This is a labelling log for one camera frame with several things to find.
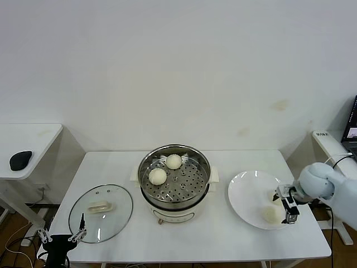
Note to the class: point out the stainless steel steamer basket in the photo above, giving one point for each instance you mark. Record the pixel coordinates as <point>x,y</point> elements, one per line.
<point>192,185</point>

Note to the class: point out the white round plate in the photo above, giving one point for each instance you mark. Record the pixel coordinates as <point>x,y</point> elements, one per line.
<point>242,201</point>

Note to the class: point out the white steamed baozi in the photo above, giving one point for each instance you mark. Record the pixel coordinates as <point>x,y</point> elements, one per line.
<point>173,162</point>
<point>269,215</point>
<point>157,176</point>
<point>270,195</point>

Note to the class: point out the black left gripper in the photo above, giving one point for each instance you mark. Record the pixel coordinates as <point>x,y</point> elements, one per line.
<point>57,247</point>

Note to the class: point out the black computer mouse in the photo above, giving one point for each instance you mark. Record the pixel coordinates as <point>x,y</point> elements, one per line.
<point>19,161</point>

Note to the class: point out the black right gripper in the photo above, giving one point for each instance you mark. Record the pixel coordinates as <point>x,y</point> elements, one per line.
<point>294,194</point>

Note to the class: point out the black and white sticker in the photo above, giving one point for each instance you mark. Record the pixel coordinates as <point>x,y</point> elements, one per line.
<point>322,134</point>

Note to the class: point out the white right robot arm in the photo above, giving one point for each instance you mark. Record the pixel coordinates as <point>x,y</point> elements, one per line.
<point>318,181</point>

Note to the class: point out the white side table with laptop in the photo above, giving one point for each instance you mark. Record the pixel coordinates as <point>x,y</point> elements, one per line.
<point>326,145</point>

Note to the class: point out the white wall socket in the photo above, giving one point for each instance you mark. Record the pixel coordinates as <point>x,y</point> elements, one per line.
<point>42,188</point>

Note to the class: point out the black laptop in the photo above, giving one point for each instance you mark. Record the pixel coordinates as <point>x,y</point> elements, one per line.
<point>352,131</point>

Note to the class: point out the white power strip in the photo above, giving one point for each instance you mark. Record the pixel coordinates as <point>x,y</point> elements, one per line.
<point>25,242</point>

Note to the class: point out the cream electric cooker pot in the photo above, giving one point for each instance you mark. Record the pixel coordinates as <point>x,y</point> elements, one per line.
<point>173,216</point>

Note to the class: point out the white side table with mouse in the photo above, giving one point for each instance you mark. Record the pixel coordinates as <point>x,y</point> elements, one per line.
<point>28,139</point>

